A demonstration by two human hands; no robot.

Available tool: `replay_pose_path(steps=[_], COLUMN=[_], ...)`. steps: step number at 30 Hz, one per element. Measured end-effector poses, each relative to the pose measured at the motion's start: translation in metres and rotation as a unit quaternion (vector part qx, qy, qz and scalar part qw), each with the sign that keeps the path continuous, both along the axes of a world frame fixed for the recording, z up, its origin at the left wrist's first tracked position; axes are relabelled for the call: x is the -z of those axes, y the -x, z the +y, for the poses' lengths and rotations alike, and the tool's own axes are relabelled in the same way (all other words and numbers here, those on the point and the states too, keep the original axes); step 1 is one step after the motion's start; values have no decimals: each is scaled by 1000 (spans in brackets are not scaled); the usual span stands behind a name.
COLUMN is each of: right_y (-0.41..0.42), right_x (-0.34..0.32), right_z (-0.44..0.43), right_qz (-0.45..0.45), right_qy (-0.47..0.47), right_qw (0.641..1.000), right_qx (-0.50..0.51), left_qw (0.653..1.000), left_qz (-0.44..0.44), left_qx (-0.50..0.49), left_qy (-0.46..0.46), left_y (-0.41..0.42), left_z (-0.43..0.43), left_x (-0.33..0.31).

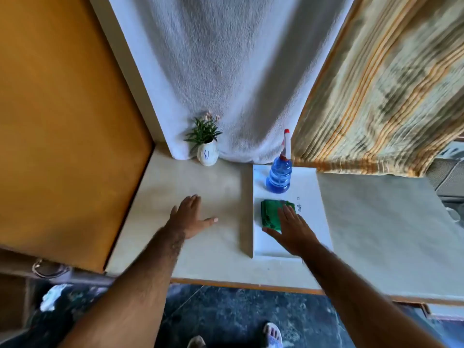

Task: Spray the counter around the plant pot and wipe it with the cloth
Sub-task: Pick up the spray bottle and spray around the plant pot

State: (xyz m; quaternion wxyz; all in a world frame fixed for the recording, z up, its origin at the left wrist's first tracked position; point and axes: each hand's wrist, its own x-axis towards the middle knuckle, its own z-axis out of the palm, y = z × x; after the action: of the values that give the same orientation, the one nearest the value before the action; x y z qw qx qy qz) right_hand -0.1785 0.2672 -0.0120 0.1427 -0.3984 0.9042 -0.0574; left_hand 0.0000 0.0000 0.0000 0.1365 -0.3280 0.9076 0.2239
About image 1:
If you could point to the blue spray bottle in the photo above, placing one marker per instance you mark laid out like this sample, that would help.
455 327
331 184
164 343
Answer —
279 175

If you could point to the person's right hand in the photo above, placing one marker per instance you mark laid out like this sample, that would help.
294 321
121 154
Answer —
295 235

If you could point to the white square board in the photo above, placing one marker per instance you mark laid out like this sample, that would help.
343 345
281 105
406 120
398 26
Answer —
308 199

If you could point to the person's foot in sandal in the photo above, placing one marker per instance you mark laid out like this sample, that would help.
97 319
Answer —
272 335
196 342

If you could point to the person's left foot in sandal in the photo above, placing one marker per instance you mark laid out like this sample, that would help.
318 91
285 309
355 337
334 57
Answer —
196 342

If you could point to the striped beige curtain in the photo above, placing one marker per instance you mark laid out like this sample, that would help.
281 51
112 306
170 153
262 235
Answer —
384 86

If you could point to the person's left hand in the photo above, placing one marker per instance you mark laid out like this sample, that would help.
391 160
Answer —
188 219

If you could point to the white ceramic vase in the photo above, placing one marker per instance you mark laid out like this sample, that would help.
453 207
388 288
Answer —
207 154

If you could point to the small green flowering plant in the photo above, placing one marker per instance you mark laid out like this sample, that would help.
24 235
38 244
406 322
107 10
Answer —
203 132

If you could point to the person's right foot in sandal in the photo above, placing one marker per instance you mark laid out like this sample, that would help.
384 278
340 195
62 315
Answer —
272 335

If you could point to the green cleaning cloth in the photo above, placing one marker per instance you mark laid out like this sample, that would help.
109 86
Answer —
270 213

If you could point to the white towel curtain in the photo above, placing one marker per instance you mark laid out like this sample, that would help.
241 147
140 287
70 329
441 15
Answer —
232 68

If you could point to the person's right forearm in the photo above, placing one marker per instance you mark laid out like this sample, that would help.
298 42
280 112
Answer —
362 300

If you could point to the person's left forearm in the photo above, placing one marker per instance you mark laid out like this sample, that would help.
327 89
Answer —
137 286

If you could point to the crumpled white rag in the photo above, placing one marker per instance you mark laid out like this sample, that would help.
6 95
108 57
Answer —
53 296

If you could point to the person's left thumb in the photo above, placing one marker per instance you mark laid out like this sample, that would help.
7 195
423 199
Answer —
210 222

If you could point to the orange wooden door panel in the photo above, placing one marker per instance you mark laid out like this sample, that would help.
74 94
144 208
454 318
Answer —
61 123

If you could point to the person's right thumb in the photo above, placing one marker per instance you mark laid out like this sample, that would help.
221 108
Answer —
271 233

